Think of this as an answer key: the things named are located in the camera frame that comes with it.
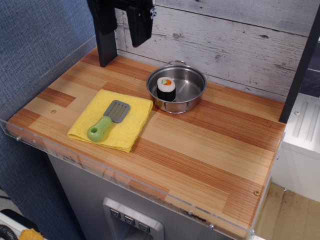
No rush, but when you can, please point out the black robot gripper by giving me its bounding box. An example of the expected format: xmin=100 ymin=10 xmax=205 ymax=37
xmin=87 ymin=0 xmax=157 ymax=48

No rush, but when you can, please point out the grey spatula green handle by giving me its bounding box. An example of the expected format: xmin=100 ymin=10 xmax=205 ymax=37
xmin=86 ymin=100 xmax=131 ymax=142

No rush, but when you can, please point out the yellow folded cloth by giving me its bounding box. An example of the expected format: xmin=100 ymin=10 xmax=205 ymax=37
xmin=67 ymin=89 xmax=153 ymax=153

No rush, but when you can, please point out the toy sushi roll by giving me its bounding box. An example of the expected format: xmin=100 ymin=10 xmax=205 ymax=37
xmin=156 ymin=77 xmax=176 ymax=102

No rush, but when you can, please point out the small steel pot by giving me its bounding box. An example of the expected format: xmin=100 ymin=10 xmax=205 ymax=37
xmin=146 ymin=60 xmax=207 ymax=114

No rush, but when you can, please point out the clear acrylic table guard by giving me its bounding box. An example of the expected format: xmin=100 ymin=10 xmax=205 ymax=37
xmin=4 ymin=50 xmax=285 ymax=240

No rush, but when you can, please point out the grey toy fridge cabinet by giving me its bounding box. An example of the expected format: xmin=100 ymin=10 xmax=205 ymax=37
xmin=49 ymin=155 xmax=228 ymax=240

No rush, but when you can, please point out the silver dispenser button panel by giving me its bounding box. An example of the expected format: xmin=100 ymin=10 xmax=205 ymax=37
xmin=102 ymin=197 xmax=165 ymax=240

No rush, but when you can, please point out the white ribbed side counter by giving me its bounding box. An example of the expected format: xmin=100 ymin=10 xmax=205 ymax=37
xmin=270 ymin=93 xmax=320 ymax=202

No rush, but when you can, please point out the yellow object bottom left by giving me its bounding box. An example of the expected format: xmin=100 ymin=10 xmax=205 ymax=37
xmin=18 ymin=228 xmax=45 ymax=240

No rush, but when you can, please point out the black left shelf post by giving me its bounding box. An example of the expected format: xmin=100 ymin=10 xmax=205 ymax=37
xmin=95 ymin=27 xmax=118 ymax=68

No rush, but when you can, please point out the black hose bottom left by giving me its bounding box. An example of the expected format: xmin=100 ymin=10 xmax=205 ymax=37
xmin=0 ymin=224 xmax=17 ymax=240

